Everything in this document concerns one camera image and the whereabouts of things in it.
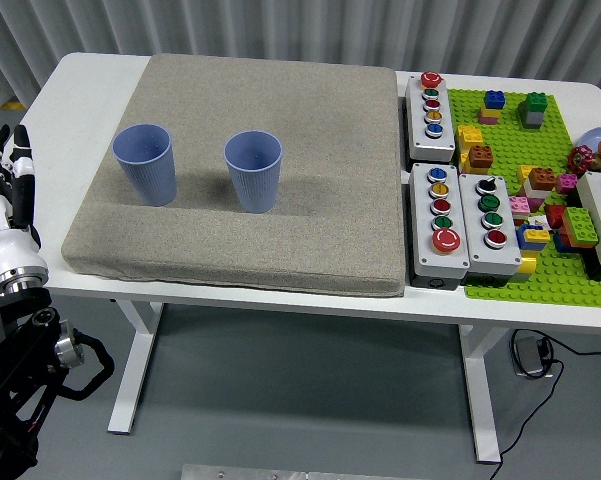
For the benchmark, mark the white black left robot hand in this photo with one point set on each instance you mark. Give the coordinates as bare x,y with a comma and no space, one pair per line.
10,250

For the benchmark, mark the blue ribbed plastic cup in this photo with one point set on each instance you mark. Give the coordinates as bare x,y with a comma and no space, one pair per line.
252,160
142,150

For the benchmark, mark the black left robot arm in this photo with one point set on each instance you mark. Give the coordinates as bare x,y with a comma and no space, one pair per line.
10,350

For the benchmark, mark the white table leg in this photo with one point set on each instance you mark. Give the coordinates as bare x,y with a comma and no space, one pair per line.
480,390
135,360

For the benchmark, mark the grey-brown fabric mat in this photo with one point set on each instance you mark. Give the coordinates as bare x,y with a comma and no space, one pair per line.
305,200

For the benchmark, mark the grey pleated curtain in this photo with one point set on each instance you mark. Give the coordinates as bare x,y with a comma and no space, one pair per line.
280,25

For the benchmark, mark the five-button control box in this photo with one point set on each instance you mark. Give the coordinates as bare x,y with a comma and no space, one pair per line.
420,145
425,255

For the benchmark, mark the brown toy brick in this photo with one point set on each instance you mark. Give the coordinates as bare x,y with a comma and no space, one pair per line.
480,157

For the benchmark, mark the blue yellow pink brick stack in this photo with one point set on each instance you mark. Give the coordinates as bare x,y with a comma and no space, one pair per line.
495,99

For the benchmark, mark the green toy brick baseplate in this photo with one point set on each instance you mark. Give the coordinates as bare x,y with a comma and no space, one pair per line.
510,145

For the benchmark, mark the yellow toy brick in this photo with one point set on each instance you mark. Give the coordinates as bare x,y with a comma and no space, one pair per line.
527,262

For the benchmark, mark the grey power adapter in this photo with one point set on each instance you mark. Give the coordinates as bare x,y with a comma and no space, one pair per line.
527,356

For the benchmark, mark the brown white yellow brick stack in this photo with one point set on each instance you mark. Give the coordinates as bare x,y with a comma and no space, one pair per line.
541,179

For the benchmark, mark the green grey brick stack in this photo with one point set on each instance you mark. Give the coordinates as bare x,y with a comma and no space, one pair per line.
534,117

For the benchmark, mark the red toy brick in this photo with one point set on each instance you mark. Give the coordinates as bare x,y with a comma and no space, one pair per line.
555,216

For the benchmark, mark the pink toy brick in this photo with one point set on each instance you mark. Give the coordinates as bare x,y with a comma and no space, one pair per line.
566,184

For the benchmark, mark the green orange brick stack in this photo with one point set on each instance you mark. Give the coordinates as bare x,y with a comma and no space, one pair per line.
580,225

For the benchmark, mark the red valve handwheel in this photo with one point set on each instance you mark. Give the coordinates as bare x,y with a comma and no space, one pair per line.
580,159

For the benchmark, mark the grey button control box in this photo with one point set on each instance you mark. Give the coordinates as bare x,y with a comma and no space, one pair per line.
592,200

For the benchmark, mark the light blue plate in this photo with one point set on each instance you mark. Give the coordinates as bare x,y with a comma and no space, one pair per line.
592,136

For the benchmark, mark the four-button box with switch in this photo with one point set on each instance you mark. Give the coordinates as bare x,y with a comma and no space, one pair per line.
500,260

